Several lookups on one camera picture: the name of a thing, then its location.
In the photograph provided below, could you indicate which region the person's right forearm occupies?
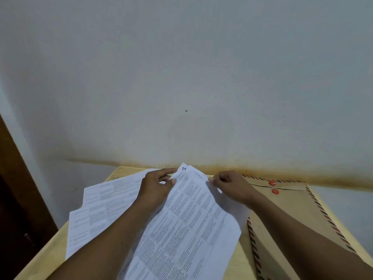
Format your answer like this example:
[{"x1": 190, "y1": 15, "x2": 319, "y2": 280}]
[{"x1": 249, "y1": 192, "x2": 373, "y2": 280}]

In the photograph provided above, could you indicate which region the person's left forearm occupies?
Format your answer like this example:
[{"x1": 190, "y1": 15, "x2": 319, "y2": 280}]
[{"x1": 46, "y1": 199, "x2": 164, "y2": 280}]

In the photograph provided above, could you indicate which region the person's right hand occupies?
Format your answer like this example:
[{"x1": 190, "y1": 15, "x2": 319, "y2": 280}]
[{"x1": 208, "y1": 171, "x2": 265, "y2": 210}]

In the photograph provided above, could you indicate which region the person's left hand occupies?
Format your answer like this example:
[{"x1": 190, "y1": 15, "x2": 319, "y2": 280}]
[{"x1": 134, "y1": 168, "x2": 178, "y2": 215}]

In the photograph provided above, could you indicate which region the dark wooden door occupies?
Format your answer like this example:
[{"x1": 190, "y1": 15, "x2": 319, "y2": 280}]
[{"x1": 0, "y1": 175, "x2": 38, "y2": 280}]

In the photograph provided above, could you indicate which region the brown wooden door frame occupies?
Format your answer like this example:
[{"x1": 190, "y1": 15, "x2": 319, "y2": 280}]
[{"x1": 0, "y1": 113, "x2": 59, "y2": 240}]

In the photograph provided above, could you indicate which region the pile of printed white papers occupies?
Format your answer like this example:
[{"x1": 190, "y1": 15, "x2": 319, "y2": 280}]
[{"x1": 65, "y1": 164, "x2": 252, "y2": 261}]

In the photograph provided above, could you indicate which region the brown envelope with striped edge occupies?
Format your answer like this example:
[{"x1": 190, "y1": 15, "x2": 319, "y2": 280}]
[{"x1": 242, "y1": 175, "x2": 358, "y2": 280}]

